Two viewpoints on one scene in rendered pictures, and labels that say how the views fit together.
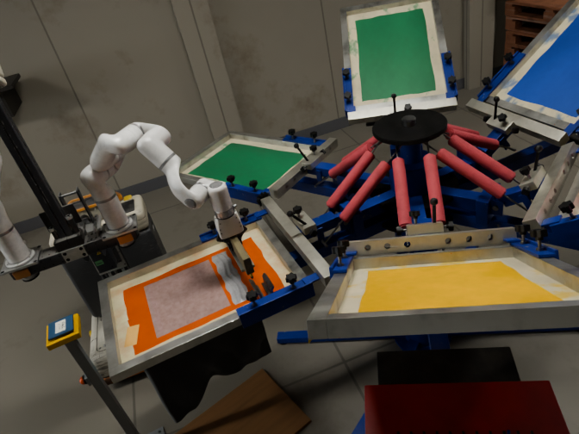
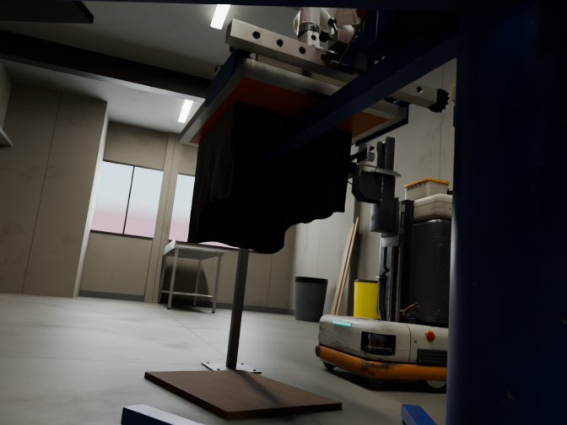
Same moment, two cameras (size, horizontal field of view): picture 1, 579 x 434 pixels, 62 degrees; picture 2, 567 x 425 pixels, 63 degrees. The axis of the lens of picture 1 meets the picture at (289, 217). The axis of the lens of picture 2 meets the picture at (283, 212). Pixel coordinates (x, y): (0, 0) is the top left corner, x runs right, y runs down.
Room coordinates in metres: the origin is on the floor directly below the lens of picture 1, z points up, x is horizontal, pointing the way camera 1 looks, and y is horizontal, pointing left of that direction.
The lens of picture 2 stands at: (1.37, -1.22, 0.34)
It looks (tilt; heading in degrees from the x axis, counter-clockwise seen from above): 10 degrees up; 82
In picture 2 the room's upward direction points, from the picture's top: 6 degrees clockwise
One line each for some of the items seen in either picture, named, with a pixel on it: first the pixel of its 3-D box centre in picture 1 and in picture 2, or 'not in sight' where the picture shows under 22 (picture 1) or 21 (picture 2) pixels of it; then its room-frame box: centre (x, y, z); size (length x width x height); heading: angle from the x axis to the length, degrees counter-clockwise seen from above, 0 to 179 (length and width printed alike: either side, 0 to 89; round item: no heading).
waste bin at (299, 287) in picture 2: not in sight; (310, 299); (3.02, 6.64, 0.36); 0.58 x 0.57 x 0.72; 100
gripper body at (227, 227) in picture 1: (227, 222); (306, 48); (1.59, 0.24, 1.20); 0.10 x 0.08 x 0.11; 106
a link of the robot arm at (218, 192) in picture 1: (212, 194); (315, 20); (1.62, 0.27, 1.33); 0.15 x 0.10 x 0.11; 60
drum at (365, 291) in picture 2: not in sight; (369, 306); (3.43, 4.79, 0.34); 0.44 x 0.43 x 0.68; 100
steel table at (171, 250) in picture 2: not in sight; (186, 277); (0.89, 7.28, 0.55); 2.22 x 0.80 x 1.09; 100
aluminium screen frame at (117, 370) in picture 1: (198, 286); (277, 127); (1.54, 0.43, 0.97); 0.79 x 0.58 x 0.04; 106
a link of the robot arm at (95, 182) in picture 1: (99, 180); not in sight; (1.90, 0.76, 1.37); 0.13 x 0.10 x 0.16; 150
